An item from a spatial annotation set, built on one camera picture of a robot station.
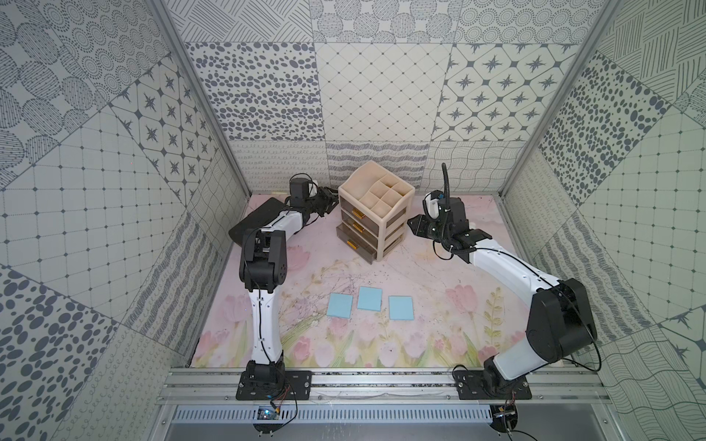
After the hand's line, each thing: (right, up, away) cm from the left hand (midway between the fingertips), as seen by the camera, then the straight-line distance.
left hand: (353, 195), depth 99 cm
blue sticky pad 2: (+6, -36, -8) cm, 37 cm away
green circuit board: (-22, -60, -27) cm, 70 cm away
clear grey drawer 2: (+1, -18, -2) cm, 18 cm away
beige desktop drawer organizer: (+7, -5, -16) cm, 18 cm away
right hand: (+19, -10, -11) cm, 25 cm away
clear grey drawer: (+3, -12, -6) cm, 14 cm away
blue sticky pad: (-4, -37, -10) cm, 39 cm away
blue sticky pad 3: (+16, -38, -9) cm, 43 cm away
